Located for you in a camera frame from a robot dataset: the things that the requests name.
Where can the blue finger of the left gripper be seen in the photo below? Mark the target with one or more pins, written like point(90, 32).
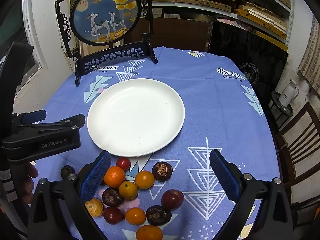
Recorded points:
point(73, 122)
point(33, 117)

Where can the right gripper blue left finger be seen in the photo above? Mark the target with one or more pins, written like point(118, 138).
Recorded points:
point(92, 175)

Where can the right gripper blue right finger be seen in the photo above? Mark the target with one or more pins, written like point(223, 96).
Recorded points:
point(227, 175)

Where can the peeled orange mandarin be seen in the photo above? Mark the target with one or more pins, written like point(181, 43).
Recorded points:
point(94, 207)

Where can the dark water chestnut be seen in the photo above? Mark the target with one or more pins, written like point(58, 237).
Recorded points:
point(111, 197)
point(158, 215)
point(162, 171)

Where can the large orange mandarin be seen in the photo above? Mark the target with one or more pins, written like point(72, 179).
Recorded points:
point(114, 176)

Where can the yellow tomato with stem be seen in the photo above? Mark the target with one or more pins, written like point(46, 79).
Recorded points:
point(128, 190)

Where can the small red tomato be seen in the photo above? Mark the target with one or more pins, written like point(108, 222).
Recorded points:
point(124, 163)

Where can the white round plate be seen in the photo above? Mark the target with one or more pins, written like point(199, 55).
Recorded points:
point(136, 117)

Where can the small orange mandarin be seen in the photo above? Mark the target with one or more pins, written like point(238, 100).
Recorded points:
point(135, 216)

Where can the orange yellow tomato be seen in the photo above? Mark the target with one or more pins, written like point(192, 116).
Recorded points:
point(144, 180)

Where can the orange mandarin bottom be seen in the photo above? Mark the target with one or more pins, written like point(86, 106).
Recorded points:
point(149, 232)

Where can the dark water chestnut front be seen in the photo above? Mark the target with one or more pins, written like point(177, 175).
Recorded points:
point(158, 215)

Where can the person's hand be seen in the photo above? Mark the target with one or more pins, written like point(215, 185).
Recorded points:
point(30, 172)

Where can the blue patterned tablecloth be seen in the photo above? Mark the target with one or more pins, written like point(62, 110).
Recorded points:
point(222, 112)

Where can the wooden chair right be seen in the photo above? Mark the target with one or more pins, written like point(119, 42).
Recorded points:
point(292, 152)

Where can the white thermos jug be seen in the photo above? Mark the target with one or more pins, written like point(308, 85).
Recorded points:
point(289, 93)

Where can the black framed deer screen ornament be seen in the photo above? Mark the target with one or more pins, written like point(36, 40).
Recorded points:
point(90, 30)

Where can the black panel behind table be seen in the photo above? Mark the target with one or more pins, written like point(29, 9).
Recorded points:
point(261, 62)

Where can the shelf with wooden boards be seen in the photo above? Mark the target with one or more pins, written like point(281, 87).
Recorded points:
point(272, 17)

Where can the window with white frame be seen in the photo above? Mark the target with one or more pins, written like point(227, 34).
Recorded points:
point(33, 60)

